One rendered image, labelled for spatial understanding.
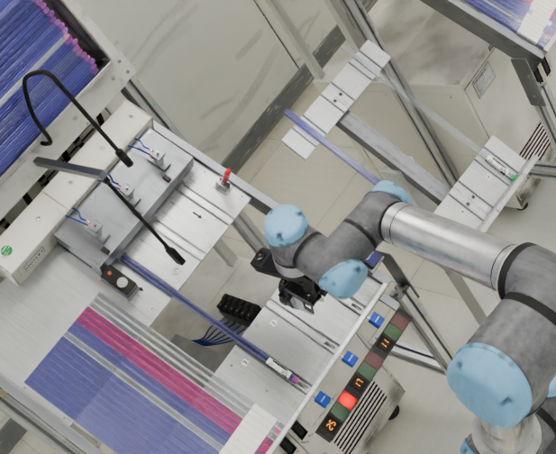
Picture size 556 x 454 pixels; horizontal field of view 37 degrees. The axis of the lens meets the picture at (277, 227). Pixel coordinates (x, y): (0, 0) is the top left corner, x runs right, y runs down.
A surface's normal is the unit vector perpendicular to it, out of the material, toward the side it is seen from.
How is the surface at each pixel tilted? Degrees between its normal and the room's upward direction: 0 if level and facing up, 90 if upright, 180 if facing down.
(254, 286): 0
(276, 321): 43
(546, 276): 18
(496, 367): 27
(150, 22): 90
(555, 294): 33
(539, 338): 50
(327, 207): 0
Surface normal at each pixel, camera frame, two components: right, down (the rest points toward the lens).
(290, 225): -0.15, -0.51
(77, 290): 0.07, -0.37
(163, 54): 0.64, 0.15
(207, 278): -0.51, -0.65
